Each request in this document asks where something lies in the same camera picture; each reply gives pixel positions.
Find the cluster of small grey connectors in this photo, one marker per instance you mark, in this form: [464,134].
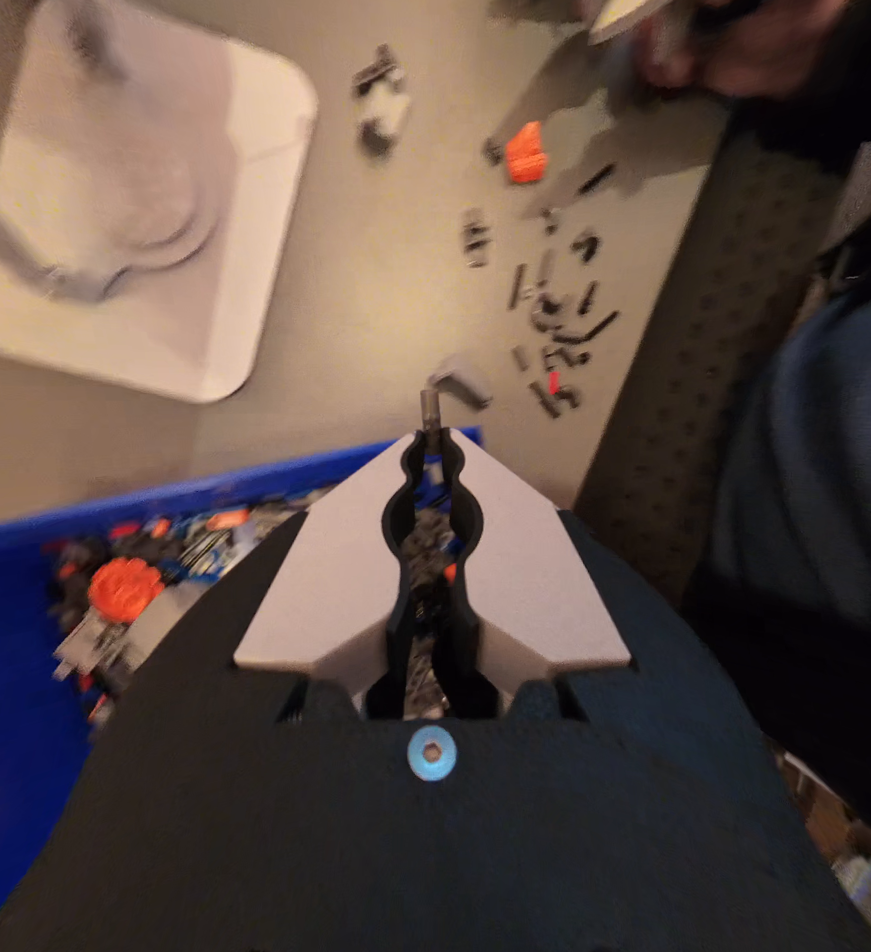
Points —
[551,313]

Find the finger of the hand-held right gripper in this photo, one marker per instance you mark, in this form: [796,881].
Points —
[621,15]

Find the small dark grey piece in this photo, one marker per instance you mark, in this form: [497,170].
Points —
[492,150]

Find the black perforated pad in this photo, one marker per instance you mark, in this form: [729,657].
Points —
[673,402]

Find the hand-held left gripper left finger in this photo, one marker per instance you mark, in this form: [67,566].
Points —
[324,595]

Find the pile of toy building pieces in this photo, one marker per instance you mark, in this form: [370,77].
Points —
[198,558]

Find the dark grey beam piece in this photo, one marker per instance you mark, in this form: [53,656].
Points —
[376,70]

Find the person's right hand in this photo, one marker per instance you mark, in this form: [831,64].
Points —
[763,52]

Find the dark grey connector plate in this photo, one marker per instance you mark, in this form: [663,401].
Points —
[476,238]

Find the orange panel piece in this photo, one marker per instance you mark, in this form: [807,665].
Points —
[525,153]

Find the light grey curved panel piece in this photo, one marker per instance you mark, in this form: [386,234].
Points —
[386,119]

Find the blue plastic bin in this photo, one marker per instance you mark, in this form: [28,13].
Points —
[4,744]

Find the white stand base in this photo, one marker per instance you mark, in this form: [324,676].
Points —
[242,223]

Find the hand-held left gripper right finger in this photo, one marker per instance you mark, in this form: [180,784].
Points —
[547,595]

